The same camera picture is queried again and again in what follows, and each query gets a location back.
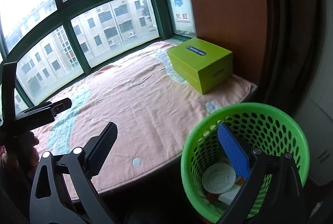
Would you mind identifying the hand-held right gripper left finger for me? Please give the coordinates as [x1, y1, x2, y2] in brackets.
[29, 122, 119, 224]

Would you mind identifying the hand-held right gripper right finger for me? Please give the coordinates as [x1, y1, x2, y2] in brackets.
[217, 123, 306, 224]

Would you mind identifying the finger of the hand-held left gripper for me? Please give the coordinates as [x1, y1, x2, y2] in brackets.
[0, 62, 17, 121]
[15, 98, 73, 132]

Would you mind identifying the clear plastic round container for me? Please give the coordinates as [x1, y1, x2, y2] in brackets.
[202, 164, 237, 193]

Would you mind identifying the white textured pack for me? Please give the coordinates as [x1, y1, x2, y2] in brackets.
[218, 184, 242, 206]

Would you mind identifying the green perforated plastic basket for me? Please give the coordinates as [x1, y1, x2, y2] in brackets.
[180, 102, 311, 224]

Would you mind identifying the person's left hand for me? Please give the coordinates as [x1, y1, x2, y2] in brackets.
[25, 135, 40, 170]

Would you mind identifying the pink printed blanket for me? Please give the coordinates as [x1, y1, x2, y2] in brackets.
[31, 40, 257, 200]

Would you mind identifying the green cardboard box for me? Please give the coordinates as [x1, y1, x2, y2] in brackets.
[166, 38, 233, 95]

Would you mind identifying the beige apartment building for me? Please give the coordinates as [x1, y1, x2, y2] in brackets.
[0, 0, 160, 102]

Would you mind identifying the brown wooden cabinet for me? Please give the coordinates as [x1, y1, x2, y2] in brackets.
[181, 0, 273, 105]

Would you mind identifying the white carton blue print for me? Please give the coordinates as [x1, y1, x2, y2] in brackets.
[170, 0, 195, 34]

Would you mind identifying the green window frame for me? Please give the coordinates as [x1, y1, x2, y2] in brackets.
[0, 0, 196, 120]

